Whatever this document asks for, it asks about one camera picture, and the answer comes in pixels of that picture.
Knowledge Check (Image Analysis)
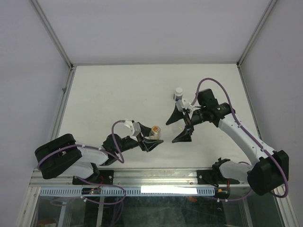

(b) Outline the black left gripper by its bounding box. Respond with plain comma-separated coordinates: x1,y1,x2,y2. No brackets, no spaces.
116,123,163,154

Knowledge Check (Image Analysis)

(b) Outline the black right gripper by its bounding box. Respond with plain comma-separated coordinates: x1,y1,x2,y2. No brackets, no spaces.
166,105,206,143

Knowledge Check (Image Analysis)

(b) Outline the clear glass pill vial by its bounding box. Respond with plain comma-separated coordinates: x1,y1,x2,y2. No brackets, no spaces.
149,125,161,140

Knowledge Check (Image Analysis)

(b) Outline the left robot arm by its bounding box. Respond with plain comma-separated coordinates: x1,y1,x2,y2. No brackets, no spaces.
35,120,164,184

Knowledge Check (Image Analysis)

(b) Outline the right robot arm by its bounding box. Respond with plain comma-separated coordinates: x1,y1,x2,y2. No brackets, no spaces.
166,88,289,195

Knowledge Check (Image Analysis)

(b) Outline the white pill bottle blue label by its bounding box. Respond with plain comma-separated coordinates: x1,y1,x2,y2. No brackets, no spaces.
173,87,183,102

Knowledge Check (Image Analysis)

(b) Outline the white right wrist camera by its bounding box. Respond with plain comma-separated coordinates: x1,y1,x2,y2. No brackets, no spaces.
176,99,194,112

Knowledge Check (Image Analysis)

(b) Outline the aluminium mounting rail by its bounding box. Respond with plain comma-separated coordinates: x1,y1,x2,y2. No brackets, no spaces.
29,167,210,187

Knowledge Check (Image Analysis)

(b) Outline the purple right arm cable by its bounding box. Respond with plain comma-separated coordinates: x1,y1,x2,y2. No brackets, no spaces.
190,77,289,198

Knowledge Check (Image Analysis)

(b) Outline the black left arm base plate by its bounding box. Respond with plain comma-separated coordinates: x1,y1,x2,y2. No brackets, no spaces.
85,169,114,185

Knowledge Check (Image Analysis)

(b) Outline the grey slotted cable duct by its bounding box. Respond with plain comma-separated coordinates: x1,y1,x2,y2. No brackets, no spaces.
40,186,215,197

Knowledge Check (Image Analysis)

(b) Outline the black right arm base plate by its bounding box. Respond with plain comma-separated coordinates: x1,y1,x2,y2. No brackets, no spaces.
196,169,228,187

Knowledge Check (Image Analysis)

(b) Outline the aluminium frame right post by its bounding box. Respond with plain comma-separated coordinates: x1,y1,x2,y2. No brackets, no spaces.
236,0,278,68

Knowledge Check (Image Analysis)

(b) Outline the aluminium frame post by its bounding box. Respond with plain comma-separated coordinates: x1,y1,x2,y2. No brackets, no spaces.
29,0,73,69
236,0,278,68

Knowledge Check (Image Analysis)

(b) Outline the aluminium frame left post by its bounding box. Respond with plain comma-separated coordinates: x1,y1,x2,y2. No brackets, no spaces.
29,0,73,69

